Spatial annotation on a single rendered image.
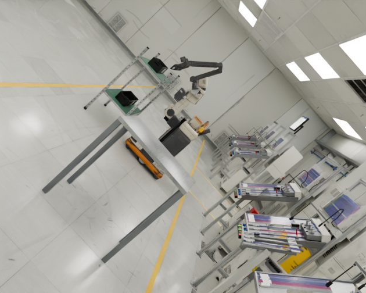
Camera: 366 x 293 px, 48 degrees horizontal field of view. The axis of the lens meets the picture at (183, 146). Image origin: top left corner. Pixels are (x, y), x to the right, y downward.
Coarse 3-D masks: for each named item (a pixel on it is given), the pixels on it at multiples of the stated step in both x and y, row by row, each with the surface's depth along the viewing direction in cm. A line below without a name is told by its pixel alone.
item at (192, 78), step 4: (220, 68) 508; (208, 72) 512; (212, 72) 511; (216, 72) 511; (220, 72) 509; (192, 76) 511; (196, 76) 511; (200, 76) 513; (204, 76) 513; (208, 76) 513; (192, 80) 512
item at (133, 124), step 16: (112, 128) 283; (128, 128) 281; (144, 128) 312; (96, 144) 286; (112, 144) 327; (144, 144) 281; (160, 144) 318; (80, 160) 289; (160, 160) 282; (176, 160) 322; (64, 176) 294; (176, 176) 286; (176, 192) 322; (160, 208) 282; (144, 224) 285; (128, 240) 288; (112, 256) 291
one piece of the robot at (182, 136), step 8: (184, 120) 542; (176, 128) 543; (184, 128) 522; (192, 128) 524; (200, 128) 526; (160, 136) 565; (168, 136) 528; (176, 136) 524; (184, 136) 524; (192, 136) 523; (168, 144) 527; (176, 144) 526; (184, 144) 525; (176, 152) 528
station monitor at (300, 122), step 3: (303, 117) 860; (306, 117) 839; (297, 120) 881; (300, 120) 858; (303, 120) 837; (306, 120) 826; (294, 123) 883; (297, 123) 856; (300, 123) 834; (303, 123) 828; (291, 126) 880; (294, 126) 858; (297, 126) 832; (300, 126) 829; (291, 129) 866; (294, 129) 834; (300, 129) 857
